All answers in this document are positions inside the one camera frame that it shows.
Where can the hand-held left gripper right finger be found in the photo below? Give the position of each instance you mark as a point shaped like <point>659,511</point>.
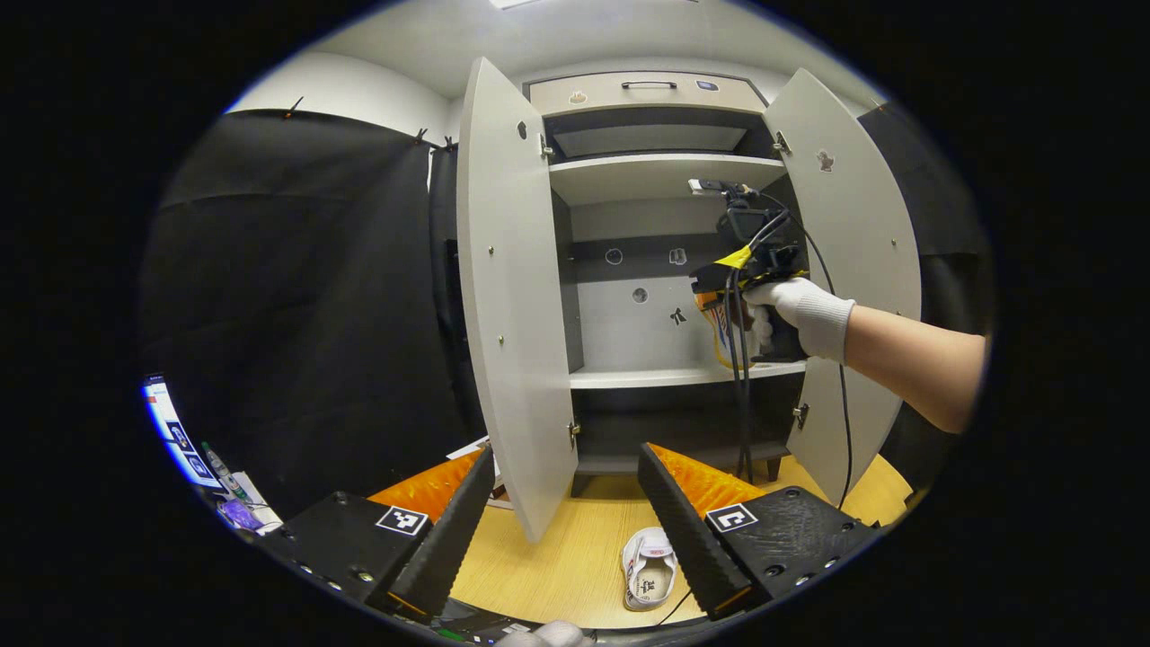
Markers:
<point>687,539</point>

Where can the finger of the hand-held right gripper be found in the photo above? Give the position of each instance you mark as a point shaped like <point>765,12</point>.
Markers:
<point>714,277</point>

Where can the purple packet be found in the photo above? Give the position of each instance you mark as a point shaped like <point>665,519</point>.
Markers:
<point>238,515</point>

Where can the white canvas shoe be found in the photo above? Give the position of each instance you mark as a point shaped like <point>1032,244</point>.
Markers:
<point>649,575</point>
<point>723,337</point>

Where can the metal door hinge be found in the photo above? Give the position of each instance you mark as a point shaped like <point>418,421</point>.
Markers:
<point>574,435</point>
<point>800,415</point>
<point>782,144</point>
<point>546,147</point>

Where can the white printed paper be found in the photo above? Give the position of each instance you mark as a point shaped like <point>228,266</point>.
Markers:
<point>260,503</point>

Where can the black backdrop cloth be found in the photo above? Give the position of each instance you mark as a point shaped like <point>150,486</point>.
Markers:
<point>296,314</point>

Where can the white cover book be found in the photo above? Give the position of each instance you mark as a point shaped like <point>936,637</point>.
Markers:
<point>467,447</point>

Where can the green capped marker pen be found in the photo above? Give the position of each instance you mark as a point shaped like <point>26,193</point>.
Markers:
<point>220,467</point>

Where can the grey cabinet drawer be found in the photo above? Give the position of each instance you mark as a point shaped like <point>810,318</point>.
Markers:
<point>557,94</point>

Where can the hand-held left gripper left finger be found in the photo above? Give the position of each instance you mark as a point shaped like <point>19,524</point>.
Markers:
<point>449,539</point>

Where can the grey shoe cabinet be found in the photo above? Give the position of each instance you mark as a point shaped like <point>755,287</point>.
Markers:
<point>665,175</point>

